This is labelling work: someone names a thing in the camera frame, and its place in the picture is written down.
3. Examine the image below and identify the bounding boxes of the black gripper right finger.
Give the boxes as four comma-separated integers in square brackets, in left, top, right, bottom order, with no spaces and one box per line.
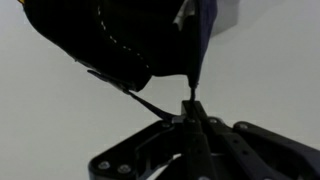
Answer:
[192,99,320,180]

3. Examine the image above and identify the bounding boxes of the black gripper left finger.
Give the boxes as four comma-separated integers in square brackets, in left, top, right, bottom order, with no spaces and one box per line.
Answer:
[87,99,216,180]

